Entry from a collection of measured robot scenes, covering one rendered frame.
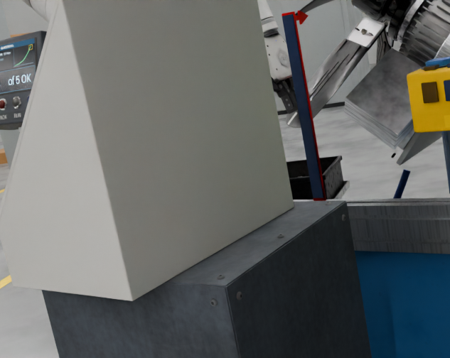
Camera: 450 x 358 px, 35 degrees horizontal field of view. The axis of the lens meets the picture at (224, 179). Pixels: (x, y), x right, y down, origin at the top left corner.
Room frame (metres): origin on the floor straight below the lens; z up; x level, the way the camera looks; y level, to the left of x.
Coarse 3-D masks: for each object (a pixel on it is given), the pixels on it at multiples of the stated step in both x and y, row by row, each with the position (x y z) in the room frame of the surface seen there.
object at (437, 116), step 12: (420, 72) 1.04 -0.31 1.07; (432, 72) 1.03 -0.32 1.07; (444, 72) 1.02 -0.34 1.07; (408, 84) 1.05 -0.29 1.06; (420, 84) 1.04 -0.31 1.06; (420, 96) 1.04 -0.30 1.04; (444, 96) 1.02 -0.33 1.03; (420, 108) 1.04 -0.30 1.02; (432, 108) 1.03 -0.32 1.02; (444, 108) 1.02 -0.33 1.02; (420, 120) 1.04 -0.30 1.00; (432, 120) 1.03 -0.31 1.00; (444, 120) 1.02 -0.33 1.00; (420, 132) 1.05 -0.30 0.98
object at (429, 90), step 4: (424, 84) 1.03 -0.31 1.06; (428, 84) 1.03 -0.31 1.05; (432, 84) 1.02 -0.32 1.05; (424, 88) 1.03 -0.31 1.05; (428, 88) 1.03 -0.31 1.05; (432, 88) 1.02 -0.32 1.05; (436, 88) 1.02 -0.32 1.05; (424, 92) 1.03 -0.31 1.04; (428, 92) 1.03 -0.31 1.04; (432, 92) 1.02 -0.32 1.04; (436, 92) 1.02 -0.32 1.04; (424, 96) 1.03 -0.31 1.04; (428, 96) 1.03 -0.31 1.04; (432, 96) 1.02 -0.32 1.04; (436, 96) 1.02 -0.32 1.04; (424, 100) 1.03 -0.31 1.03; (428, 100) 1.03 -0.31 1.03; (432, 100) 1.02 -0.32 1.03; (436, 100) 1.02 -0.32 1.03
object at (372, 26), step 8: (360, 24) 1.61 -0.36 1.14; (368, 24) 1.59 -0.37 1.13; (376, 24) 1.56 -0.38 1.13; (384, 24) 1.54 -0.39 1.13; (352, 32) 1.61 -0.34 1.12; (360, 32) 1.59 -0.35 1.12; (368, 32) 1.57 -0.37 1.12; (376, 32) 1.54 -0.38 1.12; (352, 40) 1.59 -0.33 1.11; (360, 40) 1.57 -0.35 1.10; (368, 40) 1.55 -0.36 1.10
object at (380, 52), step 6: (384, 30) 1.69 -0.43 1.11; (384, 36) 1.68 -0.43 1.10; (378, 42) 1.76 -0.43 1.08; (384, 42) 1.67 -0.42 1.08; (378, 48) 1.76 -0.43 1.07; (384, 48) 1.69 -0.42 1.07; (390, 48) 1.66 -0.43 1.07; (378, 54) 1.77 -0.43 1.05; (384, 54) 1.70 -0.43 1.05; (378, 60) 1.77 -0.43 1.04
